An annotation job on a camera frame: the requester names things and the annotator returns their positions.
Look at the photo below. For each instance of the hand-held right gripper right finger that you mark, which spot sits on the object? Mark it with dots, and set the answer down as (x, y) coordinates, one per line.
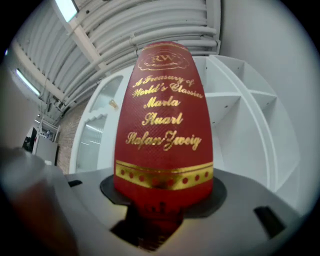
(225, 230)

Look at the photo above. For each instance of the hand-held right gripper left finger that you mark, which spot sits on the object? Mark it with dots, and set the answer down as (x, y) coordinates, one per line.
(95, 225)

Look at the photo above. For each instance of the white desk with shelves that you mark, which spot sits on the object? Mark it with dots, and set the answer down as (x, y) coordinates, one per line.
(250, 125)

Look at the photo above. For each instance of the red book with gold print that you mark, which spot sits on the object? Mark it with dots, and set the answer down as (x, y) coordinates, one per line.
(162, 120)

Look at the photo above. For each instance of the frosted glass cabinet door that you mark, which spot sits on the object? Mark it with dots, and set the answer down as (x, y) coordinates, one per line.
(90, 145)

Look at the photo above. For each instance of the white metal rack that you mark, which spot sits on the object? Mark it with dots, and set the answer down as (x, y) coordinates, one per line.
(47, 147)

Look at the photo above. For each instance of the long ceiling light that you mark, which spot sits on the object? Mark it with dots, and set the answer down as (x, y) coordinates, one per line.
(27, 82)
(65, 8)

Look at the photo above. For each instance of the bundle of white ceiling pipes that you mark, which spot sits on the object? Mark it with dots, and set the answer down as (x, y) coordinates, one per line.
(140, 27)

